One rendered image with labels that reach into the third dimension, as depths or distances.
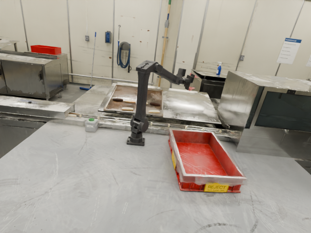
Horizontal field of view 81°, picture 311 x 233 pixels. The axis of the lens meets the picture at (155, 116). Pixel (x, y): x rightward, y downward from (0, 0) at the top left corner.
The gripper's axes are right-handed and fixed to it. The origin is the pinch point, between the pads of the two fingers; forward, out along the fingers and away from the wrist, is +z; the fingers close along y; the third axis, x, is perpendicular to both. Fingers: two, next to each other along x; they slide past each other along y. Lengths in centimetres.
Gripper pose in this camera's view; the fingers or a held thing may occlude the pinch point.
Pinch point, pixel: (195, 82)
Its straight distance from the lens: 165.8
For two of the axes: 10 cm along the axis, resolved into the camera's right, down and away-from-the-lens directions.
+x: 4.5, 4.6, -7.6
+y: -2.4, 8.9, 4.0
